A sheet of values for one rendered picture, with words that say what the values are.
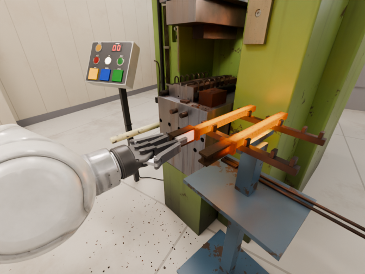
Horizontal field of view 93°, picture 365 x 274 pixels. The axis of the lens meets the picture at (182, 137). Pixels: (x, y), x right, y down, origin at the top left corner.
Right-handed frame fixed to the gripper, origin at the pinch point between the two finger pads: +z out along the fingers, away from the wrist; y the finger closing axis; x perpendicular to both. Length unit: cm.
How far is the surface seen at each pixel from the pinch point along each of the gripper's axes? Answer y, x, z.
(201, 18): -30, 34, 37
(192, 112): -24.3, -6.0, 27.6
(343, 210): 47, -94, 132
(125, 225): -56, -95, -7
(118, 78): -78, 5, 15
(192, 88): -30.2, 3.8, 33.4
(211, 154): 12.8, 1.5, -2.5
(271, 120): 12.6, 1.1, 29.3
